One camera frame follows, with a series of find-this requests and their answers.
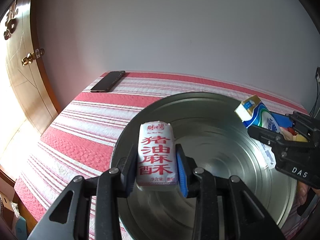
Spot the right hand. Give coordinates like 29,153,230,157
296,181,314,218

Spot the wooden door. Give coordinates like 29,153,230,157
1,0,61,134

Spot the brass door handle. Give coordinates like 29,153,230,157
21,48,45,66

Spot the door ornament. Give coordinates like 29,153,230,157
3,0,18,40

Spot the round metal cookie tin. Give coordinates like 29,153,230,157
112,92,296,239

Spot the blue white milk carton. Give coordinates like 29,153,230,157
234,95,284,170

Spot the white red-lettered pastry pack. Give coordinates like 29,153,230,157
136,121,178,191

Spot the black smartphone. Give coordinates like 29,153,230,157
90,70,125,93

